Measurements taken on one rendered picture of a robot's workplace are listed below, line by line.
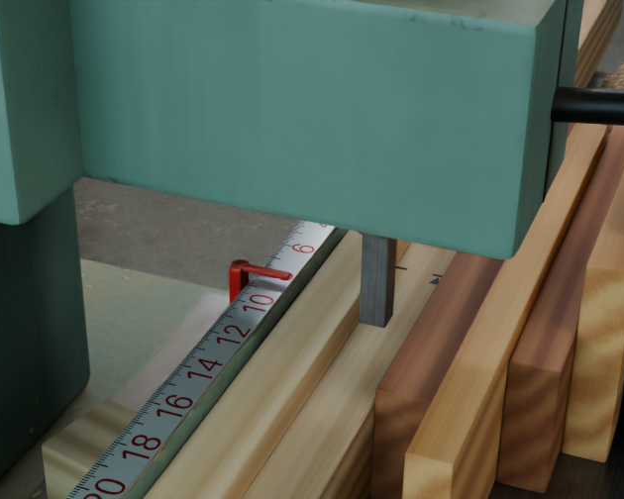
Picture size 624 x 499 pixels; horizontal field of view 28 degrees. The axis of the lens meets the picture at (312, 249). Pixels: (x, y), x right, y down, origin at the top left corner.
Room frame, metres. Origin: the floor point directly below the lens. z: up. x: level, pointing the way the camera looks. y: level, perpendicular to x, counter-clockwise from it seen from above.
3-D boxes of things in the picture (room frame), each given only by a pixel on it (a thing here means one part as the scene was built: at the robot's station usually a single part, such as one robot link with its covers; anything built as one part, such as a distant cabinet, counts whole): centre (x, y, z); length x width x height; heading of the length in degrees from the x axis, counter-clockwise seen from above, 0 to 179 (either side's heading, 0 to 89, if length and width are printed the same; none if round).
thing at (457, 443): (0.38, -0.08, 0.93); 0.24 x 0.01 x 0.06; 159
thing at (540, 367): (0.42, -0.11, 0.93); 0.22 x 0.02 x 0.05; 159
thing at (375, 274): (0.34, -0.02, 0.97); 0.01 x 0.01 x 0.05; 69
